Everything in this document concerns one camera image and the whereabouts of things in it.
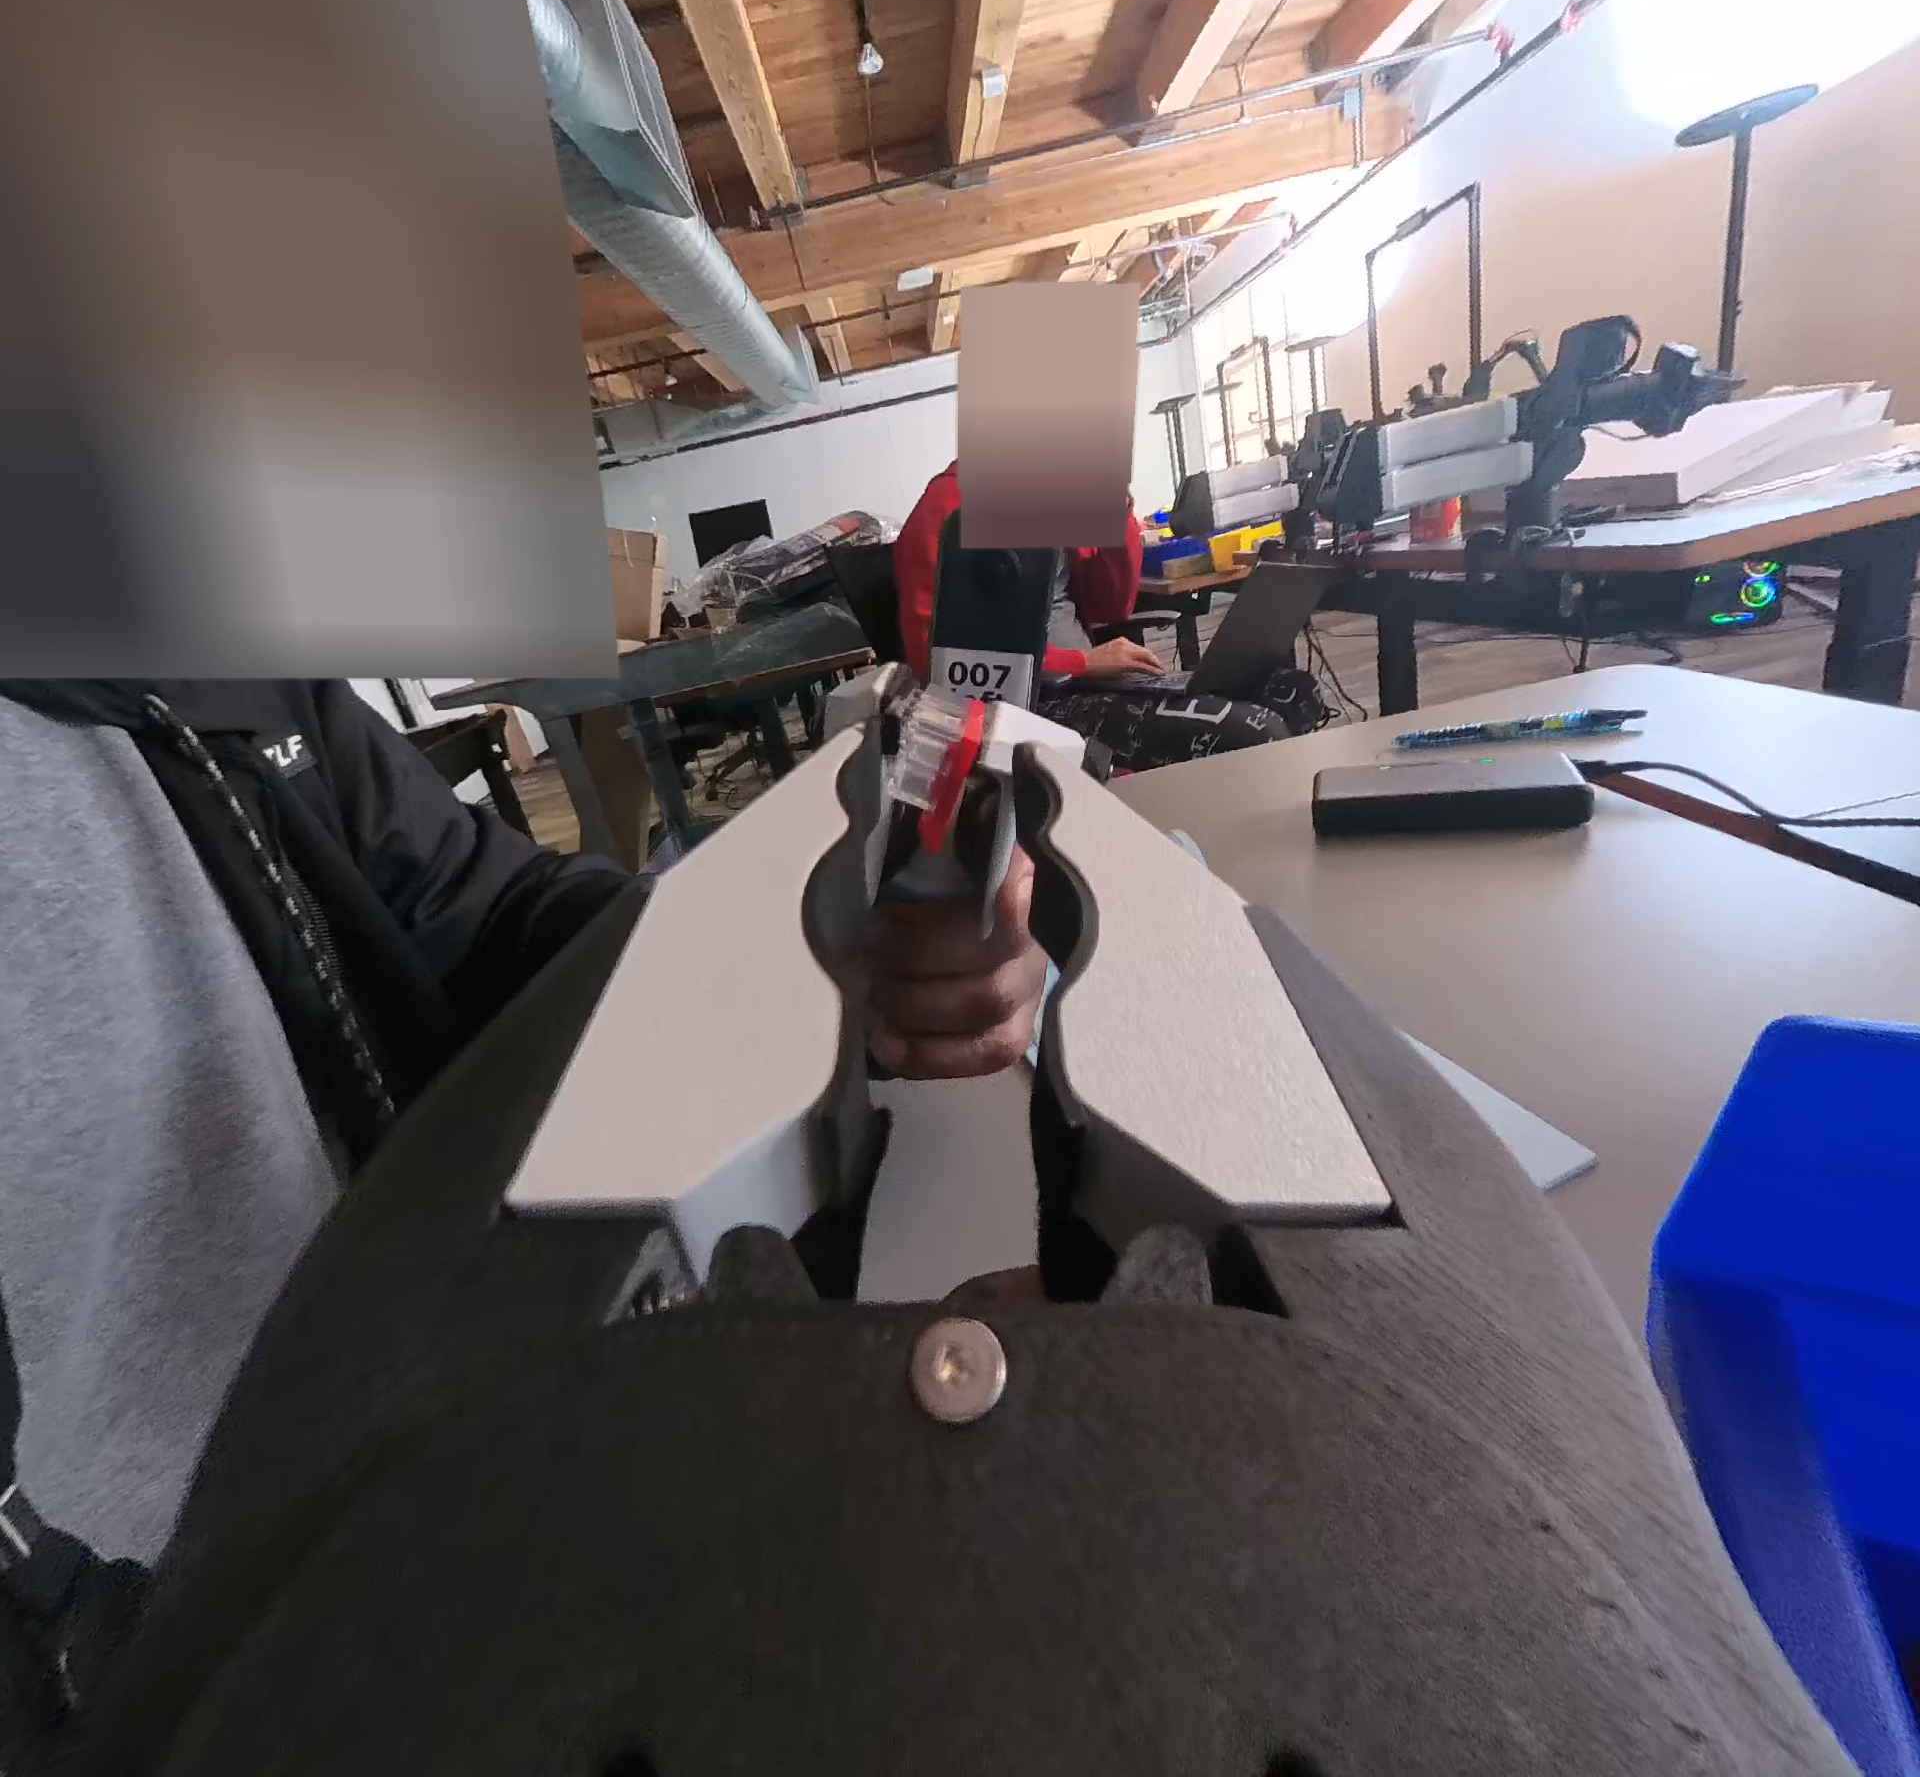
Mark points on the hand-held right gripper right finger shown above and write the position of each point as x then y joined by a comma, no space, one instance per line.
1215,1057

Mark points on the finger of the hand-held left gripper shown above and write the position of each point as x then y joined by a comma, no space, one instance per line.
859,701
1043,727

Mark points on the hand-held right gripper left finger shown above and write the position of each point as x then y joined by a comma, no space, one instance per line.
690,1042

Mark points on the red and clear brick assembly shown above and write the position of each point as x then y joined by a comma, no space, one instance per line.
939,757

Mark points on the white grey robot base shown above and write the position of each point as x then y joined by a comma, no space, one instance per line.
1237,494
1448,456

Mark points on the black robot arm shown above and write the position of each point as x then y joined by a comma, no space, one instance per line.
1620,389

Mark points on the person's left forearm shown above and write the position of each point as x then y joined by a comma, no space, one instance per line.
524,908

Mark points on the grey desk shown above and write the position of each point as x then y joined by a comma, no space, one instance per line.
1426,966

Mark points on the person's left hand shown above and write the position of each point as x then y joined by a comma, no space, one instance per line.
947,997

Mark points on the dark green table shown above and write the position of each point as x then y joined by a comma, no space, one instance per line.
780,637

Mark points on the black office chair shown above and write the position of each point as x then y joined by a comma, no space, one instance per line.
863,592

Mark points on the black patterned bag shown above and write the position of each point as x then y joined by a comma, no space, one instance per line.
1200,727

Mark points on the black monitor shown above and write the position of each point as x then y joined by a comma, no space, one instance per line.
731,532

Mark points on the grey laptop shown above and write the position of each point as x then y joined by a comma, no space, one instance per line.
1254,629

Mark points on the cardboard box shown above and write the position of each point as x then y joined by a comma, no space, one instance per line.
637,583

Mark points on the yellow storage bin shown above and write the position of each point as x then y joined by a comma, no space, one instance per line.
1245,547

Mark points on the light blue instruction booklet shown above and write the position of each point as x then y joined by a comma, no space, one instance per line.
1529,1147

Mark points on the black power bank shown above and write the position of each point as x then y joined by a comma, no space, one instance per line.
1448,798

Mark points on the blue patterned pen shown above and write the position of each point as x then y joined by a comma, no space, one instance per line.
1516,728

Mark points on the red can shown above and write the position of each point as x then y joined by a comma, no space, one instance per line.
1439,521

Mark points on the person's clothed torso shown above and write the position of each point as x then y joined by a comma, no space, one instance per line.
120,1133

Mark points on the blue plastic storage bin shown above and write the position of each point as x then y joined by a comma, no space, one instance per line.
1801,1281

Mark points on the computer with coloured lights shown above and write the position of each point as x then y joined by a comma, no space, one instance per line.
1748,592

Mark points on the stack of white boxes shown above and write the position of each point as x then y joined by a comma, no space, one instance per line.
1741,443

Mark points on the wooden top work table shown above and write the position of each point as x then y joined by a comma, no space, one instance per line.
1771,515

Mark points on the black floor lamp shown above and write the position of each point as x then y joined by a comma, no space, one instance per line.
1748,112

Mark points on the silver ventilation duct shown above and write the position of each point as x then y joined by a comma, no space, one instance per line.
690,263

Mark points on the black camera frame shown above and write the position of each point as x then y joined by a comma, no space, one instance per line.
1475,307

